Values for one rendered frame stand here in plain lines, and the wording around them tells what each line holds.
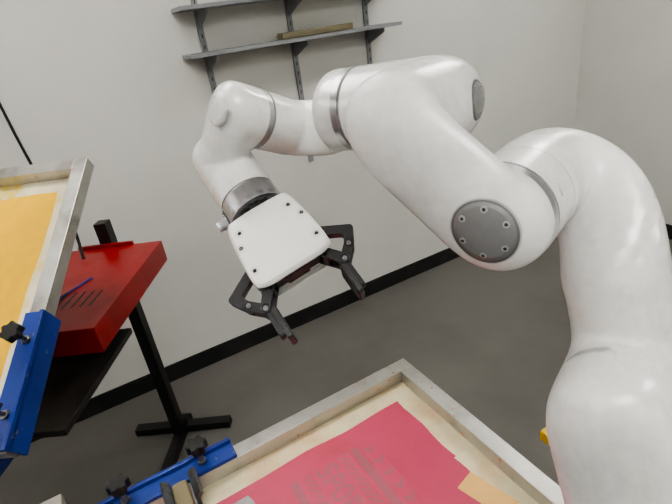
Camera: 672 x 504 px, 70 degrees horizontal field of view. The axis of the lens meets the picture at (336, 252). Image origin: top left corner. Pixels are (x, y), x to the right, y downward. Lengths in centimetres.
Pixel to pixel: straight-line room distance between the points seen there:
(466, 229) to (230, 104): 33
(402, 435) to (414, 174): 87
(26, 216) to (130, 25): 128
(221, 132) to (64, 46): 198
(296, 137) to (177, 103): 200
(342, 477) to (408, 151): 85
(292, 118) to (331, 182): 238
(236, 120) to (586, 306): 41
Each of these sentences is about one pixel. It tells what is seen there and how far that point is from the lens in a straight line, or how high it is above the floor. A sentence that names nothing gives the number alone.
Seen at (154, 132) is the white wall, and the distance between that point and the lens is 260.
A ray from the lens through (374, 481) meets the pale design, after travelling 110.
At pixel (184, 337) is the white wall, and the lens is 300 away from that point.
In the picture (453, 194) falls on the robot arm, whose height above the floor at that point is 169.
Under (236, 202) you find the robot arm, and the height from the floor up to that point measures 164.
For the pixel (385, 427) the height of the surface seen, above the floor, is 95.
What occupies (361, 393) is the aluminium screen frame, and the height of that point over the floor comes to 99.
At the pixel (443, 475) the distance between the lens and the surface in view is 110.
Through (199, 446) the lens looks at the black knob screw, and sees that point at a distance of 111.
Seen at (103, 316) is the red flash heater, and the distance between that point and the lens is 162.
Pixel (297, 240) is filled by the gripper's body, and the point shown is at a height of 160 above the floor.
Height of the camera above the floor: 182
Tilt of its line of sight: 26 degrees down
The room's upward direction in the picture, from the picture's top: 8 degrees counter-clockwise
